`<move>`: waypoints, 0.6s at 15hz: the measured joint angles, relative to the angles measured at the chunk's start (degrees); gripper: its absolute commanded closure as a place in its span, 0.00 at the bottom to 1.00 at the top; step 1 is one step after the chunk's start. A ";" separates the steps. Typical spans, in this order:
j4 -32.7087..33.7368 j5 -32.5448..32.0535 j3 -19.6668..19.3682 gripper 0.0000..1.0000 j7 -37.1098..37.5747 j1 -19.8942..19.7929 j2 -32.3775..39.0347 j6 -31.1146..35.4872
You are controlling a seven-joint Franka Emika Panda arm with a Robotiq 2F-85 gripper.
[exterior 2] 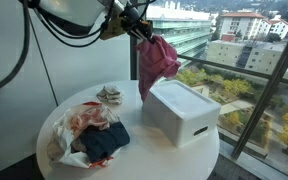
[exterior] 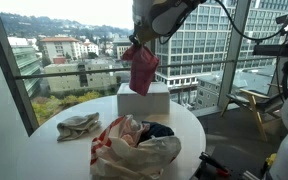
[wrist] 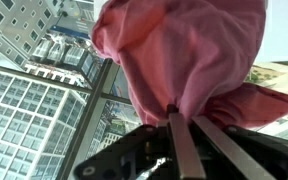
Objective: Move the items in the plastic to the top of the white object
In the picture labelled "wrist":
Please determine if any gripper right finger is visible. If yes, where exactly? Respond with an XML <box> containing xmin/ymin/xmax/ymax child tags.
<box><xmin>191</xmin><ymin>114</ymin><xmax>277</xmax><ymax>180</ymax></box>

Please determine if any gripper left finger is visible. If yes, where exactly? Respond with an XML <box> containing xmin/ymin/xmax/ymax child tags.
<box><xmin>166</xmin><ymin>111</ymin><xmax>207</xmax><ymax>180</ymax></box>

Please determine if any pink cloth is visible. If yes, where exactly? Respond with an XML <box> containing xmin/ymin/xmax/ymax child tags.
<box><xmin>91</xmin><ymin>0</ymin><xmax>288</xmax><ymax>130</ymax></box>

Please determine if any grey window post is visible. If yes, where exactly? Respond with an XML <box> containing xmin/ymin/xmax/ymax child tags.
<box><xmin>55</xmin><ymin>58</ymin><xmax>121</xmax><ymax>180</ymax></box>

